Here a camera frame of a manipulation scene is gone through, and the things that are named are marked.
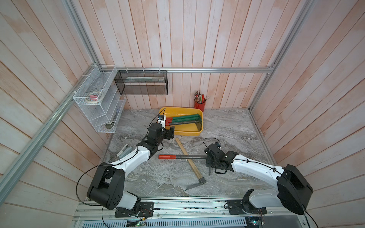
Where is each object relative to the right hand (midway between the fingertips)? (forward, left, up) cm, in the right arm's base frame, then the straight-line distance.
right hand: (208, 161), depth 87 cm
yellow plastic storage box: (+26, +11, -3) cm, 28 cm away
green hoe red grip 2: (+35, +10, 0) cm, 36 cm away
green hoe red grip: (+38, +5, +1) cm, 39 cm away
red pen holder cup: (+46, +3, +4) cm, 46 cm away
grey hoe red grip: (+31, +5, 0) cm, 32 cm away
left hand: (+16, +25, +13) cm, 33 cm away
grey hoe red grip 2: (+2, +14, +1) cm, 14 cm away
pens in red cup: (+51, +2, +8) cm, 51 cm away
